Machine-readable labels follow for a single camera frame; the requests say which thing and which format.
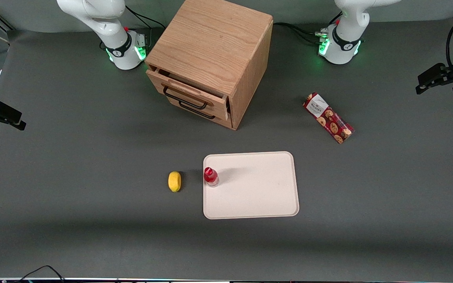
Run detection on red cookie box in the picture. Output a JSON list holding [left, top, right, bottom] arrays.
[[303, 92, 355, 144]]

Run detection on beige plastic tray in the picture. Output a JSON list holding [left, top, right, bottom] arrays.
[[203, 151, 300, 220]]

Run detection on yellow lemon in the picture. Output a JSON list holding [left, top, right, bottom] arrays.
[[168, 171, 182, 193]]

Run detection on wooden drawer cabinet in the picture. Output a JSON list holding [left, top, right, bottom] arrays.
[[145, 0, 274, 130]]

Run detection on small red-capped bottle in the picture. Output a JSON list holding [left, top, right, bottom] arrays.
[[204, 167, 219, 188]]

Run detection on black cables at left arm base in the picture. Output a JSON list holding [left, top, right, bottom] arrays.
[[273, 11, 343, 46]]

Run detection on black cable at table edge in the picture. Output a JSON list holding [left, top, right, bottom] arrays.
[[2, 265, 66, 283]]

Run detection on black cable at right arm base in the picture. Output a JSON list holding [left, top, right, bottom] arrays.
[[100, 6, 166, 51]]

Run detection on wooden drawer with black handle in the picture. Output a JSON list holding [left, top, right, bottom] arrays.
[[146, 69, 229, 121], [168, 97, 233, 129]]

